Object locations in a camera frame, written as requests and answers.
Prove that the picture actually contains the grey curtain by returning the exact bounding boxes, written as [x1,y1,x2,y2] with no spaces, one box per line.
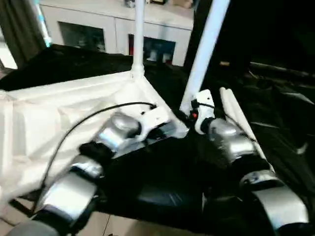
[0,0,48,67]

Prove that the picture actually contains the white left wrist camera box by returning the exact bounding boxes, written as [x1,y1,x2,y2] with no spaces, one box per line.
[137,106,172,143]

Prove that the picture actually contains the black left wrist camera cable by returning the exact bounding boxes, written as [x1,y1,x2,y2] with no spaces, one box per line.
[31,102,158,215]

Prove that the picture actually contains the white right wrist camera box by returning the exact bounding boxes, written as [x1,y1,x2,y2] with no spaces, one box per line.
[190,89,215,135]

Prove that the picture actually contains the white glass-door cabinet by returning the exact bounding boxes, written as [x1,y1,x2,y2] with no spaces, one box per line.
[39,0,195,66]

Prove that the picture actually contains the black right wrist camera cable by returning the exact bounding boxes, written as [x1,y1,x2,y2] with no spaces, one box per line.
[195,102,257,144]

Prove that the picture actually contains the dark metal table frame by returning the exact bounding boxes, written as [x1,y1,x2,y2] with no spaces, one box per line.
[9,198,34,215]

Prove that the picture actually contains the black box gold label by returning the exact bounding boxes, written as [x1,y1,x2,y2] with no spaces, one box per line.
[183,0,252,71]

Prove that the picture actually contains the small white object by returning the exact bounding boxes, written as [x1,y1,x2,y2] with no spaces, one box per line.
[296,143,309,155]

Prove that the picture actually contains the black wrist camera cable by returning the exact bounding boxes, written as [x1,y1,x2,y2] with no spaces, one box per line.
[31,102,158,215]
[195,102,257,144]

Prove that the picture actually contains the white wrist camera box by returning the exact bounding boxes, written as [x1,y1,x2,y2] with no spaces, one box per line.
[190,89,215,135]
[137,106,172,143]

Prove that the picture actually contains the dark metal rod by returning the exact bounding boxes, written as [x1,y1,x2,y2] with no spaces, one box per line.
[250,62,315,76]

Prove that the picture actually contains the black plastic mat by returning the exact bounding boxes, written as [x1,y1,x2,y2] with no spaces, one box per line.
[0,43,315,236]

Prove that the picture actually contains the white plastic table top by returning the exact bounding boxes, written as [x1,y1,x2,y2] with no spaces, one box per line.
[0,70,190,199]

